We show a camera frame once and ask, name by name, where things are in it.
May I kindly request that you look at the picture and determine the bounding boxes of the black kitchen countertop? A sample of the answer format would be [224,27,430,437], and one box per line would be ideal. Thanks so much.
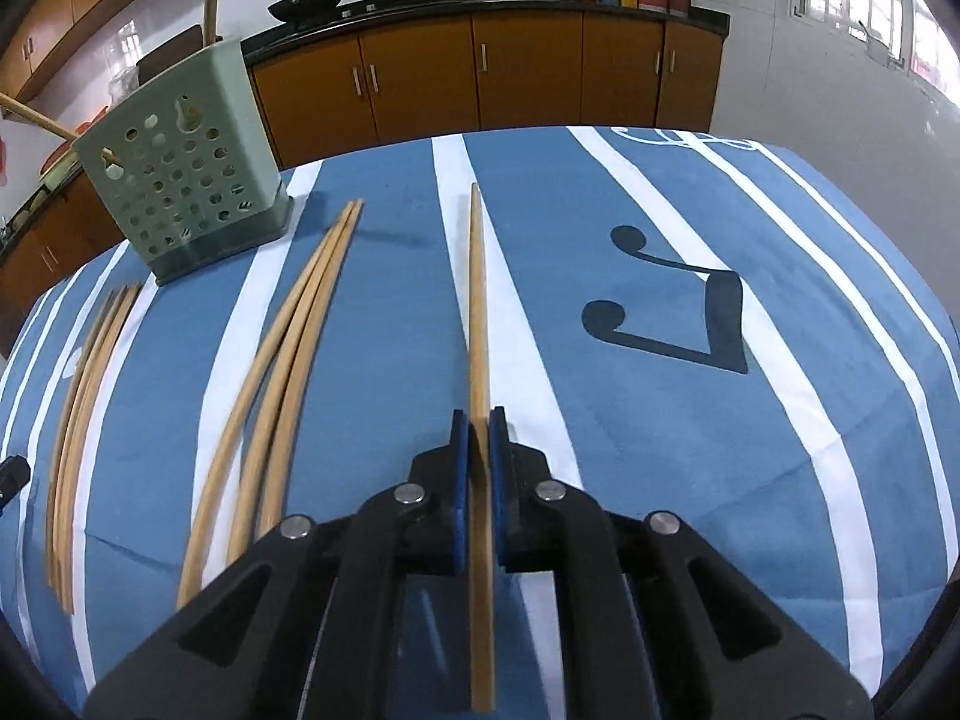
[0,0,732,248]

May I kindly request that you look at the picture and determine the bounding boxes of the glass cups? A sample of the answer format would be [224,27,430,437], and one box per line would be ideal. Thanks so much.
[109,66,143,113]

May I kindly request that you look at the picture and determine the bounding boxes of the gas stove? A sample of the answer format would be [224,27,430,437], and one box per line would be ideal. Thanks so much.
[266,0,470,29]

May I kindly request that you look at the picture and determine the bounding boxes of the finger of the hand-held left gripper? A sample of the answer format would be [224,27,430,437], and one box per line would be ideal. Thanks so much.
[0,456,32,509]

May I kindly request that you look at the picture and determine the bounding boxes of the brown lower kitchen cabinets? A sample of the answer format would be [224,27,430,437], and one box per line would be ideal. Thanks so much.
[0,11,727,350]

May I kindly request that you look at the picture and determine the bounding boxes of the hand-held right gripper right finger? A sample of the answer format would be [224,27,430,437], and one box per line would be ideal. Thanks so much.
[487,406,878,720]

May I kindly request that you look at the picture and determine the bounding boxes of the blue striped tablecloth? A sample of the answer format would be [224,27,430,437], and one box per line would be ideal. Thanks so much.
[0,124,960,720]

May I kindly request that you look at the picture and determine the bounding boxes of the green perforated utensil holder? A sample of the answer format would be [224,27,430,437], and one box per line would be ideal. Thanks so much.
[75,40,296,287]

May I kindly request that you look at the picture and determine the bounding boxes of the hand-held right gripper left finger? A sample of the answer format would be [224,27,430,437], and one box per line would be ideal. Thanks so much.
[82,409,470,720]

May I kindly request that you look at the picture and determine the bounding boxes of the dark cutting board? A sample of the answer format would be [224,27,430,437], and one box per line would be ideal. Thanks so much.
[139,24,205,83]

